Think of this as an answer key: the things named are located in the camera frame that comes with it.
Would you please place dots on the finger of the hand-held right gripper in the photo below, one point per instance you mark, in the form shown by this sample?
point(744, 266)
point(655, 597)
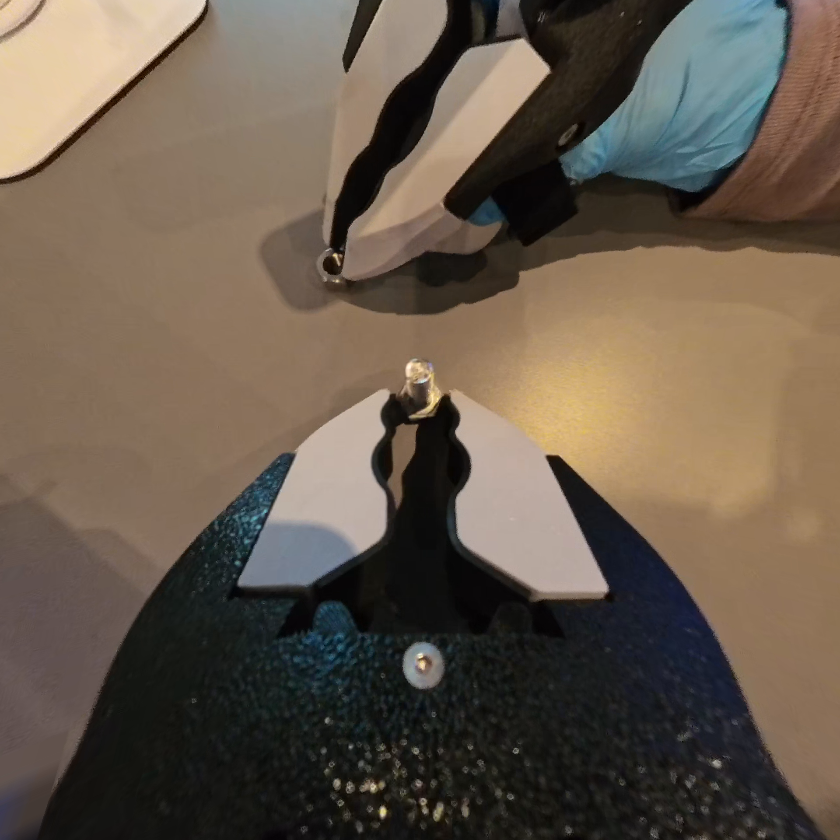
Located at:
point(367, 111)
point(459, 131)

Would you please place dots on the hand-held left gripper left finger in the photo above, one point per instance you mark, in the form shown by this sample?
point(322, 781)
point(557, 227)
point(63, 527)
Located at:
point(315, 499)

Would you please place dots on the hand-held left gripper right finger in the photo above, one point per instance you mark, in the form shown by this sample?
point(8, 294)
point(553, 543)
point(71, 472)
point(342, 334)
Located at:
point(525, 512)

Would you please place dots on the silver hex bolt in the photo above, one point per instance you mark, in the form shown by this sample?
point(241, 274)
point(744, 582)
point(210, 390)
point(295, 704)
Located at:
point(418, 387)

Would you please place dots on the silver hex nut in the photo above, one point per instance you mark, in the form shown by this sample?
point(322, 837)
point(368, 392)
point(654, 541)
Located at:
point(323, 266)

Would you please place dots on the person's right forearm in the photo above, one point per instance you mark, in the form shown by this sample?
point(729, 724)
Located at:
point(807, 131)

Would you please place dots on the person's right hand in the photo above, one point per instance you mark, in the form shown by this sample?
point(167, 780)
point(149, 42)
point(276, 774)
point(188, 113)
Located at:
point(695, 98)

